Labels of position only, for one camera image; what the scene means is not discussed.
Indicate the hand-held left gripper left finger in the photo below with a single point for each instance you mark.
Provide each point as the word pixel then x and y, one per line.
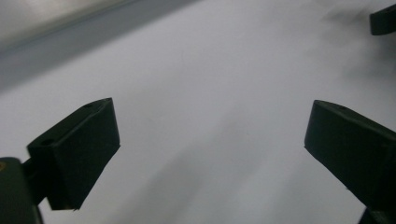
pixel 77 152

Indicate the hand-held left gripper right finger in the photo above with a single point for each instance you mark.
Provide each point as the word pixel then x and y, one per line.
pixel 351 146

